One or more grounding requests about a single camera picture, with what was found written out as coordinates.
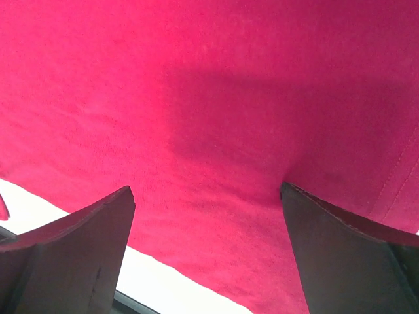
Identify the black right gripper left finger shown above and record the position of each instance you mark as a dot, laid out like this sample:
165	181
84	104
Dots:
70	265

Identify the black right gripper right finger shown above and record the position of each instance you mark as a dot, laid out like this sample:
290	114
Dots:
346	262

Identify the magenta pink t shirt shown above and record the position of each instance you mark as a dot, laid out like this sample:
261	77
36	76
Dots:
204	108

